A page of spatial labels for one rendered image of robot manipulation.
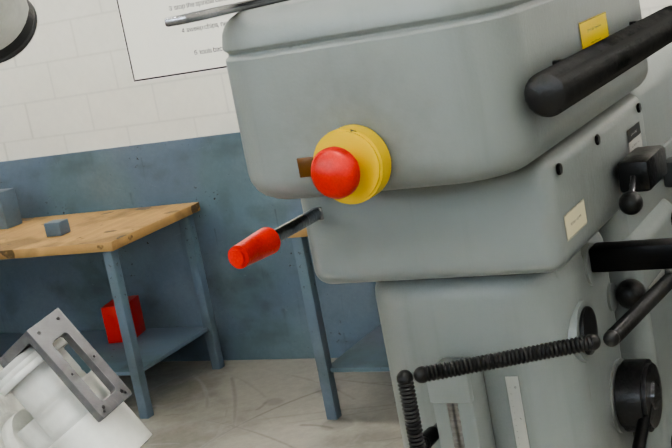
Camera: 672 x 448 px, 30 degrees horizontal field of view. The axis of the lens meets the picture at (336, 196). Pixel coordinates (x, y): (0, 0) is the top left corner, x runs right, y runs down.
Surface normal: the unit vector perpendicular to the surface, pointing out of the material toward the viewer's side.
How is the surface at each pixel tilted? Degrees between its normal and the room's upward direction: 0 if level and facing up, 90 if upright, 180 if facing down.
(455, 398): 90
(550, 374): 90
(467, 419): 90
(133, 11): 90
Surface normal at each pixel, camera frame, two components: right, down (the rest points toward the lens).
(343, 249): -0.44, 0.24
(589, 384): 0.83, -0.06
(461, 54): 0.02, 0.18
